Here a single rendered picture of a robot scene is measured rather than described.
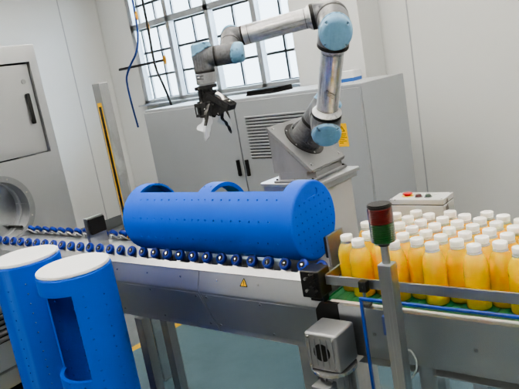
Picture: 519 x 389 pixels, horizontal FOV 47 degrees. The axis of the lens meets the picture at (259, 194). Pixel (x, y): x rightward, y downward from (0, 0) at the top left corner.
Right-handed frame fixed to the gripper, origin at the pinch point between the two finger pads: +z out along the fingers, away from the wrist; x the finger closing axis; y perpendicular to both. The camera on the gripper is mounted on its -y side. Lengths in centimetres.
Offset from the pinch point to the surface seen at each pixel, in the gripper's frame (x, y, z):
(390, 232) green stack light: 38, -84, 20
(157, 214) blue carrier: 13.3, 28.1, 27.1
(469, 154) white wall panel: -277, 3, 70
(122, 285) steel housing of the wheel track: 13, 61, 62
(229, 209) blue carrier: 12.4, -9.5, 24.3
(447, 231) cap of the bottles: 3, -85, 31
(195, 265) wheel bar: 12, 15, 49
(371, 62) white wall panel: -264, 68, -8
